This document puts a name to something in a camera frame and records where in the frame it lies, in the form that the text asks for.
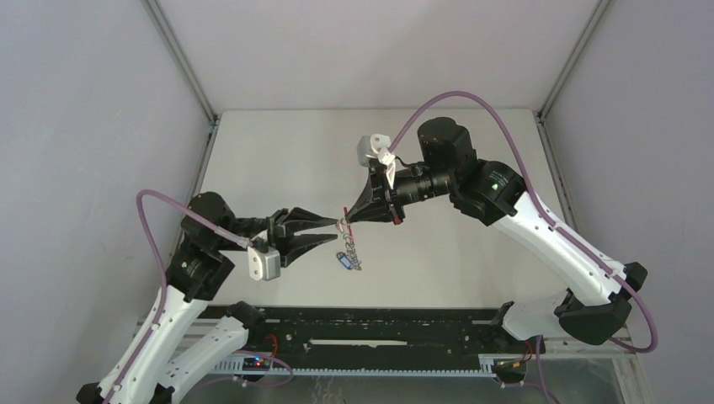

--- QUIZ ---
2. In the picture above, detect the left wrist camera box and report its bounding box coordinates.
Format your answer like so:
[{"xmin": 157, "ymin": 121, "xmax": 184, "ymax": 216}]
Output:
[{"xmin": 248, "ymin": 247, "xmax": 281, "ymax": 281}]

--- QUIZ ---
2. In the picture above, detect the metal key holder red handle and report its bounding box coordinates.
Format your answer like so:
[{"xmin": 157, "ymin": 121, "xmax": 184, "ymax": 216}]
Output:
[{"xmin": 335, "ymin": 207, "xmax": 362, "ymax": 271}]

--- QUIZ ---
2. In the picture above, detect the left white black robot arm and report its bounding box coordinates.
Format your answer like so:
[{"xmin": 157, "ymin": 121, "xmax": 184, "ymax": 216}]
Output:
[{"xmin": 76, "ymin": 189, "xmax": 337, "ymax": 403}]

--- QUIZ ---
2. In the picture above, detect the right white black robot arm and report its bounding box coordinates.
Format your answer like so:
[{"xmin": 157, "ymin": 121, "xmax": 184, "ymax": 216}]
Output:
[{"xmin": 346, "ymin": 117, "xmax": 647, "ymax": 352}]

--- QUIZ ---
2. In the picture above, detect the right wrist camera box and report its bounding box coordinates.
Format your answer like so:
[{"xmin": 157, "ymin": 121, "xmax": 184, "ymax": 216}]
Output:
[{"xmin": 356, "ymin": 134, "xmax": 397, "ymax": 189}]

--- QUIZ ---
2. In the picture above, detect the blue key tag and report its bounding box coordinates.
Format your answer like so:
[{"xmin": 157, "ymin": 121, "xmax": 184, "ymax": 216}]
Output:
[{"xmin": 335, "ymin": 252, "xmax": 353, "ymax": 270}]

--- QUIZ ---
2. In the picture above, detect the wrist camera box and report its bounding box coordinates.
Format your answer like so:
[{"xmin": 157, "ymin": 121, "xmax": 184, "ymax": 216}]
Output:
[
  {"xmin": 356, "ymin": 134, "xmax": 397, "ymax": 189},
  {"xmin": 248, "ymin": 247, "xmax": 281, "ymax": 281}
]

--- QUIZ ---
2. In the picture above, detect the grey slotted cable duct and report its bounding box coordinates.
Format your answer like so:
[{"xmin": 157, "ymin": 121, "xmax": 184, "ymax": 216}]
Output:
[{"xmin": 206, "ymin": 355, "xmax": 507, "ymax": 378}]

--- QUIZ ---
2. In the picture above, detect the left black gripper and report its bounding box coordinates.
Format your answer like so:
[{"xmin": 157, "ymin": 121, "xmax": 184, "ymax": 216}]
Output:
[{"xmin": 217, "ymin": 206, "xmax": 339, "ymax": 265}]

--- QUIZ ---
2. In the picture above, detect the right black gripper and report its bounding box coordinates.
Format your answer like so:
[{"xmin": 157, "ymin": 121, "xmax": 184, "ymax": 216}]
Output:
[{"xmin": 347, "ymin": 164, "xmax": 455, "ymax": 225}]

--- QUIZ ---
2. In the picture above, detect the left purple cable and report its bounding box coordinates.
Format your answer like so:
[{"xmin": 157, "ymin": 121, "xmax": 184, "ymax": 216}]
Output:
[{"xmin": 100, "ymin": 189, "xmax": 294, "ymax": 404}]

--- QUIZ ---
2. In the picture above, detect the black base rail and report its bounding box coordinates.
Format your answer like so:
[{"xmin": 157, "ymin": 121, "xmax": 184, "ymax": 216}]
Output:
[{"xmin": 213, "ymin": 305, "xmax": 545, "ymax": 371}]

